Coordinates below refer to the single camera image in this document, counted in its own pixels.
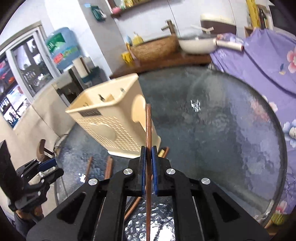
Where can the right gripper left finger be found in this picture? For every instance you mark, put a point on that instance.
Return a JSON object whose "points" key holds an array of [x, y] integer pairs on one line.
{"points": [[96, 210]]}

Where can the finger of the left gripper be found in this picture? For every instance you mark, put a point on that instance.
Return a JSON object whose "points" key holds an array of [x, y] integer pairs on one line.
{"points": [[49, 178], [44, 166]]}

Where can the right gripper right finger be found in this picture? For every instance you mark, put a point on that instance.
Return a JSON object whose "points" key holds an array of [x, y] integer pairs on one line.
{"points": [[202, 210]]}

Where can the black chopstick gold band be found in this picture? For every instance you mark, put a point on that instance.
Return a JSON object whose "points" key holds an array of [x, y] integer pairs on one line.
{"points": [[161, 153]]}

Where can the wooden chair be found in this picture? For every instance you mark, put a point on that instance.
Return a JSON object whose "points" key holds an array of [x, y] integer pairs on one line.
{"points": [[43, 154]]}

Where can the white water dispenser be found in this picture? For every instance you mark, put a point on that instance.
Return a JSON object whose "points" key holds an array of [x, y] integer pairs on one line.
{"points": [[70, 84]]}

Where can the cream plastic utensil holder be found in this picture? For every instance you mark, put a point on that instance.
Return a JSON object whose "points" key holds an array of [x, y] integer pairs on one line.
{"points": [[113, 113]]}

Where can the round glass table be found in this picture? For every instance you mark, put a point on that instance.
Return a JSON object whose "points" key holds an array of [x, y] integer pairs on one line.
{"points": [[215, 126]]}

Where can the sliding glass window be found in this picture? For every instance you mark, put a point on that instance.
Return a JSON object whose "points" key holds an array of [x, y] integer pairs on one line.
{"points": [[26, 70]]}

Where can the paper cup roll holder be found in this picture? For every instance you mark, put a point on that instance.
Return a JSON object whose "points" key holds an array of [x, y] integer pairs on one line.
{"points": [[81, 65]]}

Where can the blue water jug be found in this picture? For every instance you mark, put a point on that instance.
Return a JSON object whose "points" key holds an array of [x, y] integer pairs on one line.
{"points": [[63, 47]]}

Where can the yellow mug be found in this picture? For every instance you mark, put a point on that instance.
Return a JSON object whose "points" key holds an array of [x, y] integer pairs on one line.
{"points": [[127, 57]]}

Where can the yellow soap bottle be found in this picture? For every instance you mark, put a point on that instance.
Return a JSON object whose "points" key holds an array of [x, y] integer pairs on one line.
{"points": [[137, 39]]}

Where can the woven basket sink bowl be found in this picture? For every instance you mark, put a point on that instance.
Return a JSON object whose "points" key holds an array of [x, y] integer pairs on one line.
{"points": [[156, 49]]}

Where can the white frying pan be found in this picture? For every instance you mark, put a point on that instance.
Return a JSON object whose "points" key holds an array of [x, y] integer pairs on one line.
{"points": [[202, 46]]}

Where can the purple floral cloth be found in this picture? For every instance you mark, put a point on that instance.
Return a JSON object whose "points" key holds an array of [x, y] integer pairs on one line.
{"points": [[268, 65]]}

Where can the bronze faucet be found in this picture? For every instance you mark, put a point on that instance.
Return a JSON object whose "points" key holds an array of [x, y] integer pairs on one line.
{"points": [[170, 26]]}

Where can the brown rice cooker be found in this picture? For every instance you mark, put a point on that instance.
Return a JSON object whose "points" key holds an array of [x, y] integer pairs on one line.
{"points": [[220, 25]]}

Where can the yellow wrapped roll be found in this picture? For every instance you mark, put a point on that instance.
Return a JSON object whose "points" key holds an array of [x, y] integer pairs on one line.
{"points": [[253, 12]]}

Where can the dark wooden wall shelf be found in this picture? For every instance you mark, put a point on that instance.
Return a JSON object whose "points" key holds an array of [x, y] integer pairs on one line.
{"points": [[119, 12]]}

